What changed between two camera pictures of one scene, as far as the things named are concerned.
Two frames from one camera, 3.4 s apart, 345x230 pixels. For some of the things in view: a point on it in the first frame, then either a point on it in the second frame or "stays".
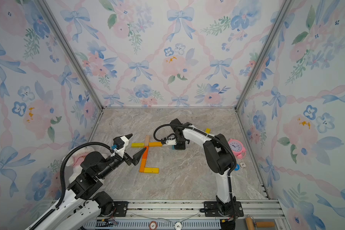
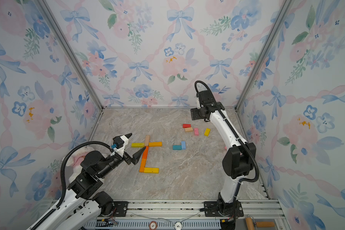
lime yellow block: x=137 y=145 stays
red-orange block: x=145 y=155 stays
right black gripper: x=182 y=147 → x=195 y=114
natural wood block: x=147 y=140 stays
